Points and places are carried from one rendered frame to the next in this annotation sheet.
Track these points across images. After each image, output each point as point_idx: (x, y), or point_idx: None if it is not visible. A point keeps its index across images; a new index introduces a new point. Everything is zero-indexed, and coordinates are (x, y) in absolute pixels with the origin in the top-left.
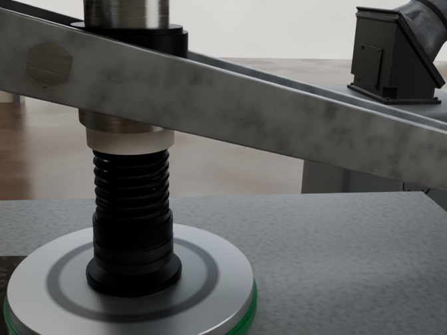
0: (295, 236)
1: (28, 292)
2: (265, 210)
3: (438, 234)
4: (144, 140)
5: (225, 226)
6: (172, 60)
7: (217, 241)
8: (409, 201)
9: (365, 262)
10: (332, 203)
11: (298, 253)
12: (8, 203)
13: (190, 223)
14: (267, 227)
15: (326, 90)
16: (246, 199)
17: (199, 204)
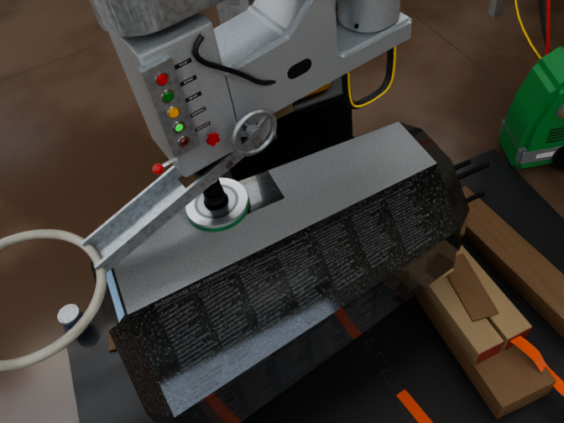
0: (180, 252)
1: (236, 185)
2: (195, 266)
3: (129, 274)
4: None
5: (206, 248)
6: None
7: (200, 221)
8: (135, 300)
9: (157, 246)
10: (169, 284)
11: (178, 242)
12: (291, 231)
13: (219, 245)
14: (191, 253)
15: (159, 211)
16: (204, 273)
17: (221, 260)
